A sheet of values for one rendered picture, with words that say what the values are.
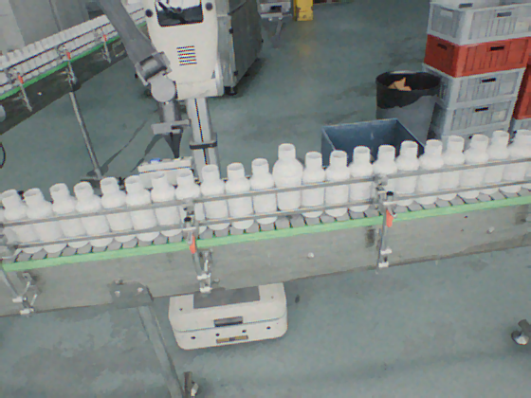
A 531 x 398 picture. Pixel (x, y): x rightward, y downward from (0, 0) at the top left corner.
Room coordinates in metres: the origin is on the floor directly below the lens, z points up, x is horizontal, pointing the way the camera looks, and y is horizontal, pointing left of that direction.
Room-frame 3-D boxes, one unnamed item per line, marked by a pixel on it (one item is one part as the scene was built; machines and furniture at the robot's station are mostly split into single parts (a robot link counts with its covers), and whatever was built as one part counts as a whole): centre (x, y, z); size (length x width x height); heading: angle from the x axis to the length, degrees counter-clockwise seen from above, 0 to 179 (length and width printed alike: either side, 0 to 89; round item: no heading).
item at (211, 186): (0.80, 0.11, 1.08); 0.06 x 0.06 x 0.17
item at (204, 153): (1.44, 0.21, 0.74); 0.11 x 0.11 x 0.40; 3
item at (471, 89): (2.85, -1.66, 0.55); 0.61 x 0.41 x 0.22; 100
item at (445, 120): (2.85, -1.67, 0.33); 0.61 x 0.41 x 0.22; 99
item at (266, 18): (0.94, -0.07, 1.44); 0.07 x 0.07 x 0.09; 3
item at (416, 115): (2.71, -1.12, 0.32); 0.45 x 0.45 x 0.64
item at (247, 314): (1.43, 0.20, 0.24); 0.68 x 0.53 x 0.41; 3
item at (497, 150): (0.84, -0.60, 1.08); 0.06 x 0.06 x 0.17
